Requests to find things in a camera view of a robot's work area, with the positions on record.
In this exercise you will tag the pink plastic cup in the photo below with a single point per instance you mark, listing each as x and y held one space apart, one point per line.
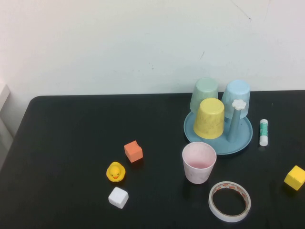
197 174

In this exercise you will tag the yellow plastic cup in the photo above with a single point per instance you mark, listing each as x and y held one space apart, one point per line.
209 119

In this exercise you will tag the green plastic cup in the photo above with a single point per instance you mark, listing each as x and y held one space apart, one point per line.
205 90

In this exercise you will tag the blue cup stand with pegs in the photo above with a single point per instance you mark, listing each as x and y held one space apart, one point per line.
214 146

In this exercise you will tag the light blue plastic cup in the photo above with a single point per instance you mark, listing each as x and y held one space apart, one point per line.
238 93

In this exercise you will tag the orange foam cube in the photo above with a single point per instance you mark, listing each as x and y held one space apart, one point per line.
133 152

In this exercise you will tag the yellow rubber duck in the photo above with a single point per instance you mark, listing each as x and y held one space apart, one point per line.
115 173

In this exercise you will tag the white foam cube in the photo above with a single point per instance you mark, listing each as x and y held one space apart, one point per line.
118 198

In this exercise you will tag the white green glue stick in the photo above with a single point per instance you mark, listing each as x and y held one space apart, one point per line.
263 133

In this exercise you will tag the white tape roll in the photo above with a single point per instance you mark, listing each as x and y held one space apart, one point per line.
230 217

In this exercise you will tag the yellow foam cube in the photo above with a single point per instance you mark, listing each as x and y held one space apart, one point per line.
295 177

